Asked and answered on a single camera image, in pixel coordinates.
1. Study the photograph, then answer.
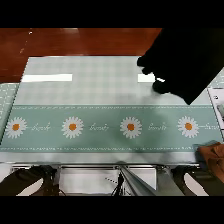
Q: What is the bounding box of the black garment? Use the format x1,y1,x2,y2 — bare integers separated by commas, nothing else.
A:
136,27,224,106

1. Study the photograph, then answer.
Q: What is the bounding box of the silver frame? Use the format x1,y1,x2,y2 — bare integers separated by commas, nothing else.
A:
0,161,224,197

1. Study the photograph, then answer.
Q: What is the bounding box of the black cable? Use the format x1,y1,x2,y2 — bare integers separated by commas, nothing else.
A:
111,172,126,197

